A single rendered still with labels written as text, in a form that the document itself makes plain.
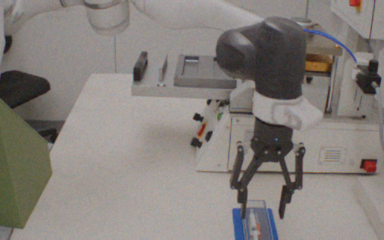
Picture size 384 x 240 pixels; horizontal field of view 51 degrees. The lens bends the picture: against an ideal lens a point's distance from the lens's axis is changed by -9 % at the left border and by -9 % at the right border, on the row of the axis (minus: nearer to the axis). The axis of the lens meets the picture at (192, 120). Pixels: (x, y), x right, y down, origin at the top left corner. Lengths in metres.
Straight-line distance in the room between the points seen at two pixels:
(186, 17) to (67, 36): 1.91
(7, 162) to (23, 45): 2.02
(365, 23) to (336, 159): 0.39
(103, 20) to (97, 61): 1.77
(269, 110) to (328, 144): 0.45
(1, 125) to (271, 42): 0.54
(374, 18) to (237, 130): 0.46
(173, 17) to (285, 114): 0.33
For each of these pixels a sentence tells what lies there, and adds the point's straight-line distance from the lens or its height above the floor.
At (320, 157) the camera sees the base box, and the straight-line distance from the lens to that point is 1.20.
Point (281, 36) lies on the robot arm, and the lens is 0.73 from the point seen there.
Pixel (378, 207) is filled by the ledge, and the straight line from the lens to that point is 1.08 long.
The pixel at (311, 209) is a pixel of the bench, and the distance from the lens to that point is 1.10.
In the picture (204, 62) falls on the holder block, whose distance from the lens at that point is 1.26.
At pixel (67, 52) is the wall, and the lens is 2.83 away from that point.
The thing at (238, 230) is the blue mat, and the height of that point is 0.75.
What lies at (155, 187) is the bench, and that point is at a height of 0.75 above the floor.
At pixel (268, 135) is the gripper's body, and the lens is 0.79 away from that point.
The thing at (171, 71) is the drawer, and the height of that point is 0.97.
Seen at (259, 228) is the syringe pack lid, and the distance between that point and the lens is 0.94.
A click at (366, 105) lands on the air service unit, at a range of 1.06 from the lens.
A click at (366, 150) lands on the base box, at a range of 1.23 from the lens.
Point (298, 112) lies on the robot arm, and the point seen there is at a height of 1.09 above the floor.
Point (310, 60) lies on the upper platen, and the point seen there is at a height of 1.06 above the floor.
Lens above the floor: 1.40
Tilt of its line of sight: 26 degrees down
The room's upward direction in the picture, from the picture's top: 2 degrees clockwise
